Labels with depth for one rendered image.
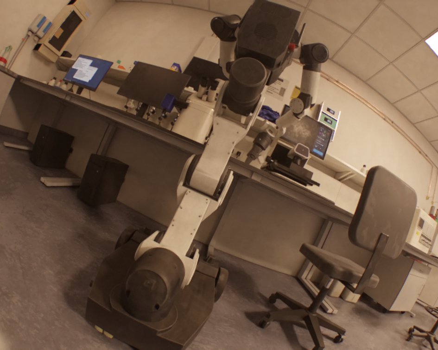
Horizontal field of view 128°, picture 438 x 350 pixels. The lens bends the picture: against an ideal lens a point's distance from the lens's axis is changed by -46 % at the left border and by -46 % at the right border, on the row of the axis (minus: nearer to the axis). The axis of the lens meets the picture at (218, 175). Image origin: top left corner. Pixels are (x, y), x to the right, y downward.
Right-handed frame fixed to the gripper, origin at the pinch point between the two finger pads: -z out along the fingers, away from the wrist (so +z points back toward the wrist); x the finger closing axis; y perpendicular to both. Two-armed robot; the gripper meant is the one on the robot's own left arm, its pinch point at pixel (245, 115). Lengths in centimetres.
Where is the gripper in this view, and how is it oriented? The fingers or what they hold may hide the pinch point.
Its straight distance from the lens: 122.2
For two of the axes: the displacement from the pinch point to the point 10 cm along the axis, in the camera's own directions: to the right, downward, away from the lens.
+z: 2.1, -9.3, 3.0
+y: -9.6, -2.5, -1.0
